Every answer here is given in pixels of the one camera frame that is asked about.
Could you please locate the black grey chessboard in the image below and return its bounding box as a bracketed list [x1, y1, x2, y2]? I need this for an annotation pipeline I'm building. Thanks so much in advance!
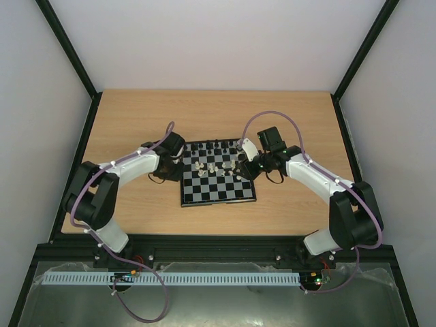
[181, 139, 257, 207]

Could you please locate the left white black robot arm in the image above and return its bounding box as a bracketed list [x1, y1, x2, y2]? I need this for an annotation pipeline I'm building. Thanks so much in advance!
[62, 131, 185, 253]

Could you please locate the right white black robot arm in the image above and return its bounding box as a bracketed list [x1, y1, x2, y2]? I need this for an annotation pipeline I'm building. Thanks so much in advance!
[234, 127, 383, 267]

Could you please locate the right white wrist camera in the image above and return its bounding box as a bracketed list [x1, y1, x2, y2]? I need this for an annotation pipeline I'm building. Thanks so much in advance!
[238, 138, 259, 162]

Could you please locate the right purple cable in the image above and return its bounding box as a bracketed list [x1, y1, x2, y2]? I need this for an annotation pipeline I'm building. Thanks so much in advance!
[240, 110, 384, 294]

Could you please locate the purple cable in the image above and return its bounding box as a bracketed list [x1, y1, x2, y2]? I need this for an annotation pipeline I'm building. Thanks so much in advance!
[240, 110, 384, 294]
[69, 121, 170, 322]

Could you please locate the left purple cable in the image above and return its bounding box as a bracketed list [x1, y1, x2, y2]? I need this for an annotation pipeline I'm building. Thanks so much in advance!
[69, 121, 170, 322]

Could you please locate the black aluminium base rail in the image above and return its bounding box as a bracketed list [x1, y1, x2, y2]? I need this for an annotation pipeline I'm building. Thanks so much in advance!
[31, 234, 399, 271]

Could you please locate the white slotted cable duct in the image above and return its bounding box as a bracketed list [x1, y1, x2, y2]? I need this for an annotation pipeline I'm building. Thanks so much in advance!
[42, 271, 300, 287]

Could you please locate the right black frame post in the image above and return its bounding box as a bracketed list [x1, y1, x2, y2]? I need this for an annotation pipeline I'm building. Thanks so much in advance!
[332, 0, 400, 99]

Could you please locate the black frame post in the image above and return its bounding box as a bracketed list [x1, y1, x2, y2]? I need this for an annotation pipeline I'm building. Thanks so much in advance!
[332, 0, 400, 99]
[35, 0, 103, 99]

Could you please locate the left black frame post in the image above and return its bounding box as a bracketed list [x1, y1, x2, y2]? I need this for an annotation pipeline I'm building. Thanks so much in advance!
[35, 0, 103, 99]

